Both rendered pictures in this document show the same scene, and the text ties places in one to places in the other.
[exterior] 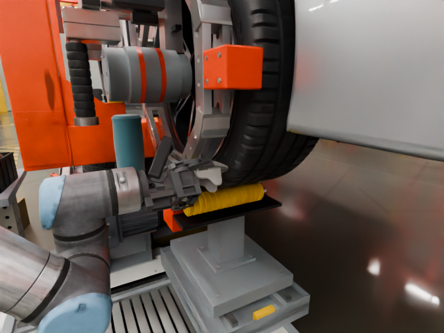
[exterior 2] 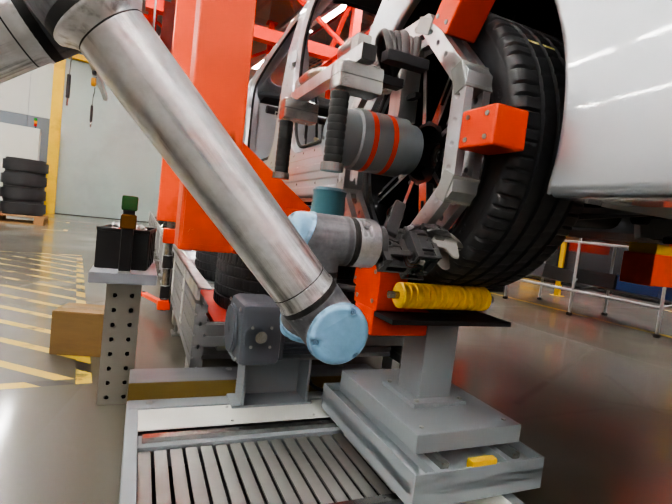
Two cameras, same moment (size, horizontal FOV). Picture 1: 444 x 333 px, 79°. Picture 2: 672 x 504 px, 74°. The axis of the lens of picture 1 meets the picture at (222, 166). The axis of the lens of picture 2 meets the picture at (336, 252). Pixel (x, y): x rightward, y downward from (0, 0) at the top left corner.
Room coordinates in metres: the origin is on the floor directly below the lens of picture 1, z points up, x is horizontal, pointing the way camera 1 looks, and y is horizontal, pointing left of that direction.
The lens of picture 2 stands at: (-0.32, 0.17, 0.66)
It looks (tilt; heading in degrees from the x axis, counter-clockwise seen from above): 4 degrees down; 4
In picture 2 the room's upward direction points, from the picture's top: 7 degrees clockwise
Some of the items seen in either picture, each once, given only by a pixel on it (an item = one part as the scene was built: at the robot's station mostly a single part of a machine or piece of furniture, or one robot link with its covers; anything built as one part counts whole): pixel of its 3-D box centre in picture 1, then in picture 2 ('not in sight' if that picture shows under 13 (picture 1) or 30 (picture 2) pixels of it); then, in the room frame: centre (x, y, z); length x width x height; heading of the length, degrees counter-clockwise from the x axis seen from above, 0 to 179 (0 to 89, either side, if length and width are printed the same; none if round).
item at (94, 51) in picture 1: (84, 49); (299, 111); (0.84, 0.40, 0.93); 0.09 x 0.05 x 0.05; 118
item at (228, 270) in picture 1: (225, 232); (427, 359); (0.87, -0.01, 0.32); 0.40 x 0.30 x 0.28; 28
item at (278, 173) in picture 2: not in sight; (283, 148); (0.83, 0.42, 0.83); 0.04 x 0.04 x 0.16
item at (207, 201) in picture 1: (224, 197); (443, 297); (0.73, -0.01, 0.51); 0.29 x 0.06 x 0.06; 118
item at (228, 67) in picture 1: (230, 69); (492, 130); (0.52, -0.02, 0.85); 0.09 x 0.08 x 0.07; 28
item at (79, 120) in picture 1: (81, 83); (336, 129); (0.53, 0.26, 0.83); 0.04 x 0.04 x 0.16
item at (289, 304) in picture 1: (225, 277); (418, 428); (0.87, -0.01, 0.13); 0.50 x 0.36 x 0.10; 28
